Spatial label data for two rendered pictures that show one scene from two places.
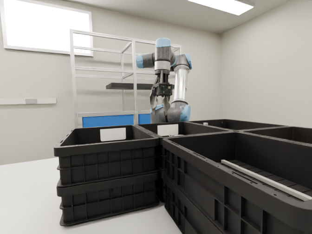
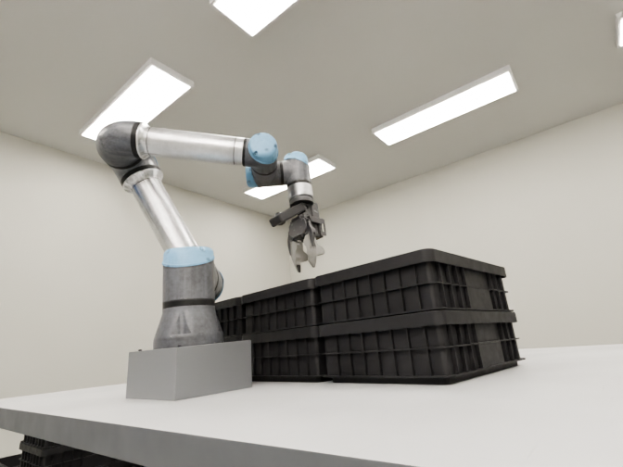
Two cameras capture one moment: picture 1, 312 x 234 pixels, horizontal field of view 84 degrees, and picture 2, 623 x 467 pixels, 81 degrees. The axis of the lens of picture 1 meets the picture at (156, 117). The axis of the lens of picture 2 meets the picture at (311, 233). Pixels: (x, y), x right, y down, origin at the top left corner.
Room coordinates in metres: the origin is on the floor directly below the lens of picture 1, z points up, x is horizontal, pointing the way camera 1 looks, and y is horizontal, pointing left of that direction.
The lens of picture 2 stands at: (1.28, 0.87, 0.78)
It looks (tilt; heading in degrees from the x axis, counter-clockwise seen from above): 17 degrees up; 244
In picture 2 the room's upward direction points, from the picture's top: 4 degrees counter-clockwise
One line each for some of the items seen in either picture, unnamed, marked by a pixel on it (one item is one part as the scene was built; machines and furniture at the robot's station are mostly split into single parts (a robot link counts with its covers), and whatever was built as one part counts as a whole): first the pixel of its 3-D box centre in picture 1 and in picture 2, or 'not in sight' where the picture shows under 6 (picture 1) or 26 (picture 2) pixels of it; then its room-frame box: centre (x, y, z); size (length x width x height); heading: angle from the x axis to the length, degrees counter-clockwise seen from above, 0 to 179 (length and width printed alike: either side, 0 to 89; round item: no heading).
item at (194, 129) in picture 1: (176, 140); (325, 312); (0.77, -0.09, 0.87); 0.40 x 0.30 x 0.11; 19
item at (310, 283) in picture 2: (176, 129); (324, 296); (0.77, -0.09, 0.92); 0.40 x 0.30 x 0.02; 19
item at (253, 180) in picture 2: (165, 58); (264, 171); (0.96, -0.06, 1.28); 0.11 x 0.11 x 0.08; 71
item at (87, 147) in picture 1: (107, 135); (413, 277); (0.68, 0.19, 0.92); 0.40 x 0.30 x 0.02; 19
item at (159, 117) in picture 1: (159, 114); (189, 273); (1.17, -0.03, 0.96); 0.13 x 0.12 x 0.14; 71
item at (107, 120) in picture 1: (110, 134); not in sight; (2.46, 0.67, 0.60); 0.72 x 0.03 x 0.56; 116
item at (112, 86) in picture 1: (144, 87); not in sight; (2.95, 0.18, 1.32); 1.20 x 0.45 x 0.06; 116
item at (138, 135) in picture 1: (107, 147); (417, 298); (0.68, 0.19, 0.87); 0.40 x 0.30 x 0.11; 19
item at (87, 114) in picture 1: (135, 112); not in sight; (2.67, 0.32, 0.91); 1.70 x 0.10 x 0.05; 116
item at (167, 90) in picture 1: (162, 84); (305, 220); (0.85, -0.03, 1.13); 0.09 x 0.08 x 0.12; 19
